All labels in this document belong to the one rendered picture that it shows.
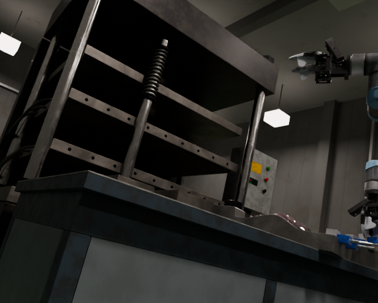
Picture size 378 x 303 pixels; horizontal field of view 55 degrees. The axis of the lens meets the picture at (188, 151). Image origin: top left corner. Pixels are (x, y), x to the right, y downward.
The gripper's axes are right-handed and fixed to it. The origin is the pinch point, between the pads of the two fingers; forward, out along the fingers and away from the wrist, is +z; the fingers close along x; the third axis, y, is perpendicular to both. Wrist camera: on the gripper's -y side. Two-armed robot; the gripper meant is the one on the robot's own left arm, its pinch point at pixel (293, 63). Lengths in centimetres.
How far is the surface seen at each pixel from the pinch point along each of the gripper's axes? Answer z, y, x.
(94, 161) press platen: 86, 44, 11
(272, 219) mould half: 2, 56, 21
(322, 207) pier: 79, -205, 728
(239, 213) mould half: 17, 53, 27
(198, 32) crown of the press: 63, -44, 22
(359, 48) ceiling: 19, -450, 479
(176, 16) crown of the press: 70, -44, 8
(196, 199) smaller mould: 20, 61, -7
